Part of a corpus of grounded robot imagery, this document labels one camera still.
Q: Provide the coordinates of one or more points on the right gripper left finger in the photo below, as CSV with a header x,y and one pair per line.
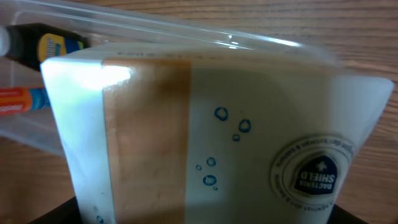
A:
x,y
66,213

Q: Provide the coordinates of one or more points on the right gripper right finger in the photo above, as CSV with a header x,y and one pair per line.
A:
x,y
341,216

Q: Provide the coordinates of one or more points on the clear plastic container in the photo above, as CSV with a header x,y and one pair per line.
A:
x,y
101,25

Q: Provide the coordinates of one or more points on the orange bottle white cap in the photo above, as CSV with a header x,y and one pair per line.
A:
x,y
21,99

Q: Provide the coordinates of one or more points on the black bottle white cap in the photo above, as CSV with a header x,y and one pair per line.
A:
x,y
31,44

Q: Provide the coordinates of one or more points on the white and blue box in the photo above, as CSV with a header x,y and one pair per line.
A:
x,y
157,133

